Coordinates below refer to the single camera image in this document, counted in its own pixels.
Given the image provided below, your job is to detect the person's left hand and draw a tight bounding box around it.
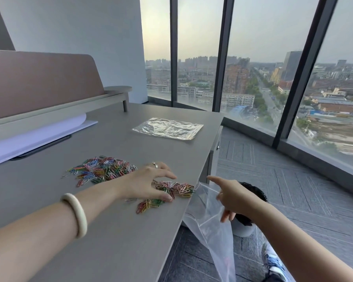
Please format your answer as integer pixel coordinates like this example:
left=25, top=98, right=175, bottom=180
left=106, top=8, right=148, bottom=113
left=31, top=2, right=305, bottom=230
left=118, top=162, right=178, bottom=202

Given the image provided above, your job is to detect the person's right hand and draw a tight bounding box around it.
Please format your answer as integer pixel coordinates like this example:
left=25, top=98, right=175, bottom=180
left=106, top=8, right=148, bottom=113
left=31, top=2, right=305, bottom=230
left=207, top=176, right=267, bottom=224

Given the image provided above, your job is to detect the small bunch of colourful paper clips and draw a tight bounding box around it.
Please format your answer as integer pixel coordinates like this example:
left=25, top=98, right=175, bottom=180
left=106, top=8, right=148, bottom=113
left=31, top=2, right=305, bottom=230
left=135, top=180, right=197, bottom=215

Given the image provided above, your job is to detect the clear plastic bag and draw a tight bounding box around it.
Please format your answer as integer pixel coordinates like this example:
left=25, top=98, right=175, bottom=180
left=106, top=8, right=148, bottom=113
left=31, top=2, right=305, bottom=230
left=131, top=117, right=204, bottom=141
left=182, top=181, right=237, bottom=282

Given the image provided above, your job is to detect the person's right forearm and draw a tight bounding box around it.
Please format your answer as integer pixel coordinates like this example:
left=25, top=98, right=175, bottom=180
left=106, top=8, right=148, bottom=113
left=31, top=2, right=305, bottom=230
left=251, top=201, right=353, bottom=282

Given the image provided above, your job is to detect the person's left forearm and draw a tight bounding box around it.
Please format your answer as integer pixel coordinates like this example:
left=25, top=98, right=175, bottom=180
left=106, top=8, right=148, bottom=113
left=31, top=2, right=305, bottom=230
left=0, top=180, right=127, bottom=282

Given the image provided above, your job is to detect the waste bin with black liner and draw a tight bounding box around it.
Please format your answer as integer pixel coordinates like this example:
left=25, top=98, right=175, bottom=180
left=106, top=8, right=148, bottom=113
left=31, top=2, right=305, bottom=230
left=232, top=182, right=269, bottom=238

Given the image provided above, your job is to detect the flat clear plastic bag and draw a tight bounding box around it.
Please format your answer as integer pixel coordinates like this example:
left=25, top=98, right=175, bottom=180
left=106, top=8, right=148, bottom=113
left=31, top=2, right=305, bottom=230
left=131, top=117, right=204, bottom=141

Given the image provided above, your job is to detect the grey desk drawer cabinet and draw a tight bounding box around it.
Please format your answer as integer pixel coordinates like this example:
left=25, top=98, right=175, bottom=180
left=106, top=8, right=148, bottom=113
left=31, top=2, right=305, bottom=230
left=207, top=126, right=224, bottom=185

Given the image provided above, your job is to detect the large heap of colourful paper clips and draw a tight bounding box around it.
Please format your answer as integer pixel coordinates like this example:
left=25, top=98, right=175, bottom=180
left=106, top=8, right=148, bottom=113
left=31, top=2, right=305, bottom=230
left=61, top=156, right=138, bottom=188

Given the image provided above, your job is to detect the grey and white shoe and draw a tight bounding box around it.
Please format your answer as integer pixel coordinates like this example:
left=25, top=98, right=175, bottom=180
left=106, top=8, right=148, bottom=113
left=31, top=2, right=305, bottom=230
left=261, top=244, right=289, bottom=282

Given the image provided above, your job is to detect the white jade bangle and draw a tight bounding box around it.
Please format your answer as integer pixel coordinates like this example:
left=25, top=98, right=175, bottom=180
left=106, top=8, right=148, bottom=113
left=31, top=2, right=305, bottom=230
left=61, top=193, right=88, bottom=239

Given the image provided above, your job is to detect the grey desk shelf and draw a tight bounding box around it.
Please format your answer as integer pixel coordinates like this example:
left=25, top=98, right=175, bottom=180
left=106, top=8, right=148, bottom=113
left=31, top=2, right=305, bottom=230
left=0, top=86, right=133, bottom=145

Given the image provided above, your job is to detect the black flat tablet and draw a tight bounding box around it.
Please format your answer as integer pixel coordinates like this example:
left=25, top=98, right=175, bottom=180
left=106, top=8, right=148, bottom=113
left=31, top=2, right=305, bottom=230
left=10, top=134, right=73, bottom=161

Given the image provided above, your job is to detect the white paper sheet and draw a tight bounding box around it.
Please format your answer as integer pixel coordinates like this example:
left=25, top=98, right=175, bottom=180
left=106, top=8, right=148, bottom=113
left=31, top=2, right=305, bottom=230
left=0, top=113, right=98, bottom=168

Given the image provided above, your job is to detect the brown desk divider panel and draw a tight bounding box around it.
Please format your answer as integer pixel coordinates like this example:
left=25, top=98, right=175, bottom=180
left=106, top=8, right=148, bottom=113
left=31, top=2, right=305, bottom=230
left=0, top=50, right=106, bottom=122

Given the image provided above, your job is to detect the dark window frame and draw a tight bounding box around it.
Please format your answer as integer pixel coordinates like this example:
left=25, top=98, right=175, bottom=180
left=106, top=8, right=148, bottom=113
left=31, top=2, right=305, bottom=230
left=140, top=0, right=353, bottom=187

